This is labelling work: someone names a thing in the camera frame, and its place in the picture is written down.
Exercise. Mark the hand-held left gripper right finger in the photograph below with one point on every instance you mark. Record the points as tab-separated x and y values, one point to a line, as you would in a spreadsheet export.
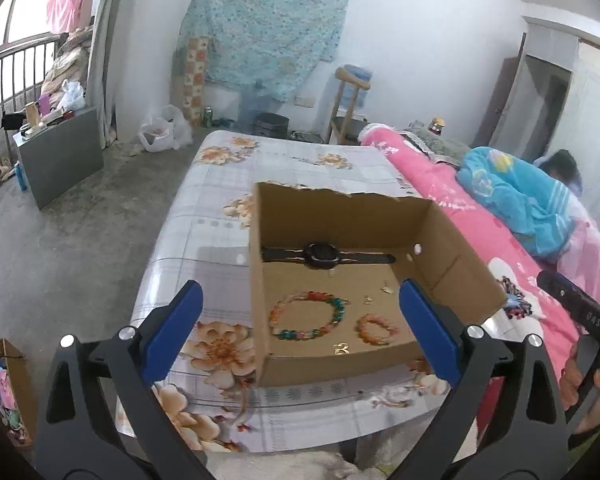
427	330

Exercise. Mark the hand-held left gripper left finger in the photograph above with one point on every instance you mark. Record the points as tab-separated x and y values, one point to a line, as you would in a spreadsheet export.
172	330

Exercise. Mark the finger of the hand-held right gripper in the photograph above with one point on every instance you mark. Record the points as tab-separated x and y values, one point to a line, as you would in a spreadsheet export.
560	295

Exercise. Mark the brown cardboard box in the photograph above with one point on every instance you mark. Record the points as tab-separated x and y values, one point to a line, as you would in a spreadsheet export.
340	370

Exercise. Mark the black wrist watch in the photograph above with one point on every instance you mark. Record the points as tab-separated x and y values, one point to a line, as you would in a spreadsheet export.
322	252

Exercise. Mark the light pink blanket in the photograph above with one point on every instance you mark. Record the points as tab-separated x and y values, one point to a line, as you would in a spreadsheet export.
590	245

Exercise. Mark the blue printed blanket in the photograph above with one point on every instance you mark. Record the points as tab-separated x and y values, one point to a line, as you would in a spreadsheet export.
510	190

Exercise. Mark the cardboard box of clothes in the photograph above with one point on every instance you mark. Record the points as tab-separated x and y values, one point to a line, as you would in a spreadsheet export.
22	385

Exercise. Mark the grey-green lace cloth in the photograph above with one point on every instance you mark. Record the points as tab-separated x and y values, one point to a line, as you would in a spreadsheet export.
445	147

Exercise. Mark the white wardrobe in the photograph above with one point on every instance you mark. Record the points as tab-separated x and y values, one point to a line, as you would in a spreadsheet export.
595	100

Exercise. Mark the white plastic bag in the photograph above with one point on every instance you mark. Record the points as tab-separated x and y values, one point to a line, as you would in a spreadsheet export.
155	132

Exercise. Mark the brown door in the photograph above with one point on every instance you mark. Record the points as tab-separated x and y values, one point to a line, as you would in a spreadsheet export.
505	100

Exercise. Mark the grey cabinet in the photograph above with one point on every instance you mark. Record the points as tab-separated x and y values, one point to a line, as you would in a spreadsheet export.
60	160

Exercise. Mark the small jar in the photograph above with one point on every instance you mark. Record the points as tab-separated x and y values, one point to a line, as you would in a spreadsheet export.
436	125

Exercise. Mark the green can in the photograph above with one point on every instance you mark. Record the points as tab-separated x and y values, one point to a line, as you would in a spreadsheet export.
208	117

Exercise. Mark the black round container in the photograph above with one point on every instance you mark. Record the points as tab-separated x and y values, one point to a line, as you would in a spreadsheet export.
271	124

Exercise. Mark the orange patterned panel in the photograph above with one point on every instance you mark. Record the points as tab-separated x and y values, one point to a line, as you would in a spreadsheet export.
195	80

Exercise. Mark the blue water bottle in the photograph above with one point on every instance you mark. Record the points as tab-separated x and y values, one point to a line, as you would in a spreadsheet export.
356	74

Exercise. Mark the pile of folded bedding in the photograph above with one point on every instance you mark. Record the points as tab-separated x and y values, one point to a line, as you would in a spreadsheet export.
67	65

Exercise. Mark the grey curtain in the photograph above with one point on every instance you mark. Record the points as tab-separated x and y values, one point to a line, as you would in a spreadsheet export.
110	35

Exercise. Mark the metal railing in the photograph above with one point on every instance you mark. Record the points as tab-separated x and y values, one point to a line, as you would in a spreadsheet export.
17	44

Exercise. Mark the pink hanging garment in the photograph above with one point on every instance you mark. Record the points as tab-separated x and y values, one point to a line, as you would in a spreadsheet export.
72	0

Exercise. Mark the teal floral wall cloth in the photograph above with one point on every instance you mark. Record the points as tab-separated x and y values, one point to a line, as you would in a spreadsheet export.
260	25

